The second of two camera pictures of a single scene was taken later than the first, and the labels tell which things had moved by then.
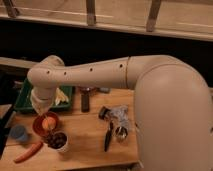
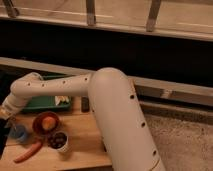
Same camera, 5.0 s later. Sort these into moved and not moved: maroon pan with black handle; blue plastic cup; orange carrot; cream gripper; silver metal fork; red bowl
Moved: cream gripper; silver metal fork
Not moved: maroon pan with black handle; blue plastic cup; red bowl; orange carrot
